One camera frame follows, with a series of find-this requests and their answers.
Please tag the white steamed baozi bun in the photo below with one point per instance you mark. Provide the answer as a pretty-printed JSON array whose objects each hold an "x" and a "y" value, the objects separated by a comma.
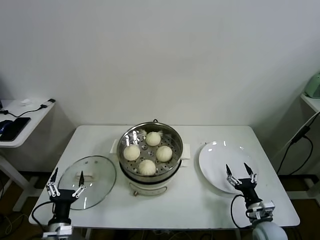
[
  {"x": 153, "y": 138},
  {"x": 164, "y": 153},
  {"x": 147, "y": 167},
  {"x": 131, "y": 153}
]

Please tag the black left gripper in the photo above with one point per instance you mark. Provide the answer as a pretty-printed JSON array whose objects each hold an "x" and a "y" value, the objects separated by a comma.
[{"x": 62, "y": 197}]

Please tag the black phone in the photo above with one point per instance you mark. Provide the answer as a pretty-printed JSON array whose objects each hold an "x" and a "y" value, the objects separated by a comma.
[{"x": 16, "y": 126}]

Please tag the small white object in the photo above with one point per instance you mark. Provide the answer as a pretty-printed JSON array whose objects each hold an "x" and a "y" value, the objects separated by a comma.
[{"x": 26, "y": 101}]

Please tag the blue computer mouse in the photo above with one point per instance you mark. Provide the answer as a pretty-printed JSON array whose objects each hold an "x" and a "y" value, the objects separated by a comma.
[{"x": 3, "y": 126}]

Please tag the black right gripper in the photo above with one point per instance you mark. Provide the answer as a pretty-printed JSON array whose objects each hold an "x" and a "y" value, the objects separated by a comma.
[{"x": 247, "y": 186}]

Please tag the white shelf desk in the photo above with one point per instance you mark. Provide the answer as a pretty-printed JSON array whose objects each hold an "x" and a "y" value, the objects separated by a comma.
[{"x": 311, "y": 102}]

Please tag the white side desk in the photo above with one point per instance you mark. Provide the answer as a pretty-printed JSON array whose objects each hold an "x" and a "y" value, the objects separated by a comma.
[{"x": 35, "y": 111}]

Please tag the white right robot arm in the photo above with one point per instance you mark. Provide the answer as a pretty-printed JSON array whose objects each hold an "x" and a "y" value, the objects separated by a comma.
[{"x": 268, "y": 230}]

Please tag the white round plate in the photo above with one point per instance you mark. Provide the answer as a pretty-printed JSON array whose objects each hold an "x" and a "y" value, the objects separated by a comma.
[{"x": 220, "y": 160}]

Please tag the pale green appliance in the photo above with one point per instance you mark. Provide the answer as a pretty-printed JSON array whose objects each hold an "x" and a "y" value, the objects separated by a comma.
[{"x": 313, "y": 86}]

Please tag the stainless steel steamer basket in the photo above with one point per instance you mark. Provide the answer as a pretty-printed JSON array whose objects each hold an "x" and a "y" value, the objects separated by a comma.
[{"x": 175, "y": 147}]

